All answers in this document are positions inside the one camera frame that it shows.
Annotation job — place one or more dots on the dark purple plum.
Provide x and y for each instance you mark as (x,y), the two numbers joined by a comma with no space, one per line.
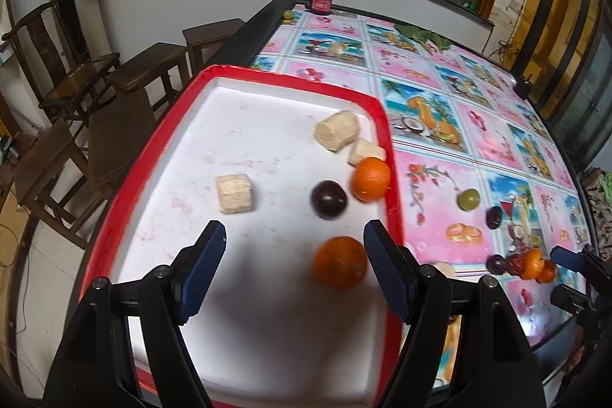
(329,199)

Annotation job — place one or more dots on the small green scrap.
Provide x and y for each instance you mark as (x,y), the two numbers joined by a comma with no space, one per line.
(471,4)

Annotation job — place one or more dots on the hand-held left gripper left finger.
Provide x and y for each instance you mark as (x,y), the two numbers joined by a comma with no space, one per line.
(198,272)

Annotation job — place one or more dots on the orange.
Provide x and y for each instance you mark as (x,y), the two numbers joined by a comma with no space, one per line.
(550,273)
(340,262)
(533,263)
(370,178)

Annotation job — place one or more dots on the large green grape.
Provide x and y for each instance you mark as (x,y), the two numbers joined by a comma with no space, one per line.
(467,200)

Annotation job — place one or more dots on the red rimmed white tray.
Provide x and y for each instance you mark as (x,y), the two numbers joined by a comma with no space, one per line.
(267,140)

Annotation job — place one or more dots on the dark wooden stool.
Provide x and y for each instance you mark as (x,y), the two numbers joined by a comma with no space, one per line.
(48,159)
(215,30)
(148,64)
(122,131)

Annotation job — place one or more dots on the glass door cabinet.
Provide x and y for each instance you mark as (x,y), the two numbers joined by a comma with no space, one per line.
(569,54)

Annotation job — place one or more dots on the camouflage cloth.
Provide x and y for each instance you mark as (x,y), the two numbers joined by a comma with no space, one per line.
(597,202)

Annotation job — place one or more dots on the green leafy cloth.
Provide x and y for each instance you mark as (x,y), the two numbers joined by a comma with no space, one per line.
(420,36)

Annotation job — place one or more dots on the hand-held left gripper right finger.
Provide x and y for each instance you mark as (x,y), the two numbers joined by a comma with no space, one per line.
(389,272)

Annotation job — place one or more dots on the dark red date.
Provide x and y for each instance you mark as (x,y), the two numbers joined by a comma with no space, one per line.
(495,217)
(496,264)

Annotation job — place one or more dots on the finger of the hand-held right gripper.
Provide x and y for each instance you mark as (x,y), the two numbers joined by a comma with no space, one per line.
(569,299)
(566,258)

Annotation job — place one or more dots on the thick sugarcane piece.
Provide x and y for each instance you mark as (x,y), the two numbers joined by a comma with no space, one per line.
(235,193)

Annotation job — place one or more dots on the black container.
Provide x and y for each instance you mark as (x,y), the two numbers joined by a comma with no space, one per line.
(523,87)

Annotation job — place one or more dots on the dark wooden chair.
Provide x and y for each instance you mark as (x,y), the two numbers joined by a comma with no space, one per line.
(71,78)

